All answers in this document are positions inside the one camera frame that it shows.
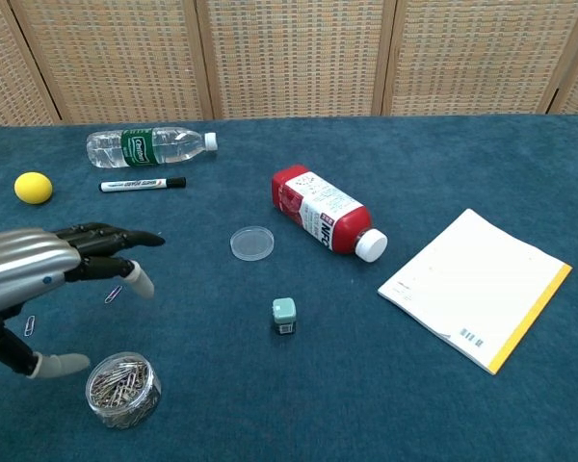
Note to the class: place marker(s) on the white whiteboard marker black cap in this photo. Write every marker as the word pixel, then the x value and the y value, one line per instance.
pixel 135 184

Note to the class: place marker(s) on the blue felt table cover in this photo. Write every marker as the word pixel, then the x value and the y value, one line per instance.
pixel 414 168

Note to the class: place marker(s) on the red juice bottle white cap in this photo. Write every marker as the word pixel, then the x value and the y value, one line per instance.
pixel 318 207

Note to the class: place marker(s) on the container of paper clips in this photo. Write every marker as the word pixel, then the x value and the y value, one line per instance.
pixel 123 390

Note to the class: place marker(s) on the yellow foam ball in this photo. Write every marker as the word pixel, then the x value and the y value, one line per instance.
pixel 34 187

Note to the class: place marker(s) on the small teal cube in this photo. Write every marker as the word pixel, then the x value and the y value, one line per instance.
pixel 284 313

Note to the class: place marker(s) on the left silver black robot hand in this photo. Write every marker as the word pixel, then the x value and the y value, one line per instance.
pixel 24 264

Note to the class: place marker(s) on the clear water bottle green label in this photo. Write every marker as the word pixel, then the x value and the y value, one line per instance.
pixel 139 148

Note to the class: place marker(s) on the clear round plastic lid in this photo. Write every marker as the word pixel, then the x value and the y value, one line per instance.
pixel 252 243

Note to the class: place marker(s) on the silver paperclip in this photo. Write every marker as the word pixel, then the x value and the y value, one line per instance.
pixel 29 325
pixel 113 294

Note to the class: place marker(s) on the white notebook yellow spine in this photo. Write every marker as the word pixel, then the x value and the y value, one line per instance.
pixel 472 289

